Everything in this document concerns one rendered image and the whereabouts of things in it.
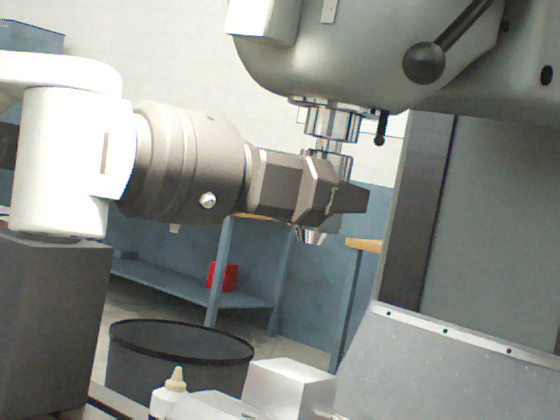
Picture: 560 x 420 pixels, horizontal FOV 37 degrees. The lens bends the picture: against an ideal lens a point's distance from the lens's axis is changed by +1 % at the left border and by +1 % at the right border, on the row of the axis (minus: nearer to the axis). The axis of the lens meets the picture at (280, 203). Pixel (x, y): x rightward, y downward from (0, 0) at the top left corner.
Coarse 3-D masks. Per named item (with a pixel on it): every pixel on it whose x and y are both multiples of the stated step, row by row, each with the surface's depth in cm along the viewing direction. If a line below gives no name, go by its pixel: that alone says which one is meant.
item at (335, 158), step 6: (300, 150) 72; (306, 150) 71; (312, 150) 71; (318, 150) 71; (324, 150) 71; (312, 156) 71; (318, 156) 70; (324, 156) 70; (330, 156) 70; (336, 156) 70; (342, 156) 71; (348, 156) 71; (336, 162) 71; (342, 162) 71; (348, 162) 71
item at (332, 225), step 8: (336, 168) 71; (344, 168) 71; (344, 176) 71; (336, 216) 71; (288, 224) 72; (320, 224) 71; (328, 224) 71; (336, 224) 72; (320, 232) 71; (328, 232) 71; (336, 232) 72
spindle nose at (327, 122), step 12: (312, 108) 71; (324, 108) 70; (312, 120) 71; (324, 120) 70; (336, 120) 70; (348, 120) 70; (360, 120) 72; (312, 132) 71; (324, 132) 70; (336, 132) 70; (348, 132) 71
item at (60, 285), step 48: (0, 240) 89; (48, 240) 91; (0, 288) 88; (48, 288) 89; (96, 288) 95; (0, 336) 88; (48, 336) 90; (96, 336) 96; (0, 384) 88; (48, 384) 92
